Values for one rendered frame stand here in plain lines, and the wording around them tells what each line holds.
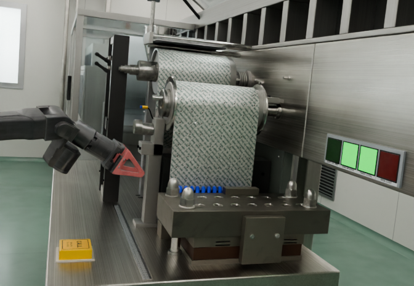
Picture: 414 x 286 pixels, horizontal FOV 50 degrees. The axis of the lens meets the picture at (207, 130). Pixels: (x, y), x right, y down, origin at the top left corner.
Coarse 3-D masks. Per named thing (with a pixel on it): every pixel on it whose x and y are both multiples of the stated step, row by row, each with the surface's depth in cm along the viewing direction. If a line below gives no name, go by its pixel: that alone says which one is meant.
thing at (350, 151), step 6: (348, 144) 97; (354, 144) 95; (348, 150) 97; (354, 150) 95; (342, 156) 99; (348, 156) 96; (354, 156) 94; (342, 162) 98; (348, 162) 96; (354, 162) 94
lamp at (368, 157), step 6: (360, 150) 93; (366, 150) 91; (372, 150) 89; (360, 156) 93; (366, 156) 91; (372, 156) 89; (360, 162) 92; (366, 162) 91; (372, 162) 89; (360, 168) 92; (366, 168) 91; (372, 168) 89
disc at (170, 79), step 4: (172, 76) 117; (168, 80) 120; (172, 80) 115; (172, 84) 115; (164, 88) 124; (176, 88) 113; (176, 92) 112; (176, 96) 112; (176, 100) 112; (176, 104) 112; (172, 112) 114; (172, 116) 113; (172, 120) 114; (168, 124) 117; (172, 124) 114; (164, 128) 121; (168, 128) 117
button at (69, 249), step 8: (64, 240) 101; (72, 240) 102; (80, 240) 102; (88, 240) 103; (64, 248) 97; (72, 248) 97; (80, 248) 97; (88, 248) 98; (64, 256) 96; (72, 256) 96; (80, 256) 97; (88, 256) 98
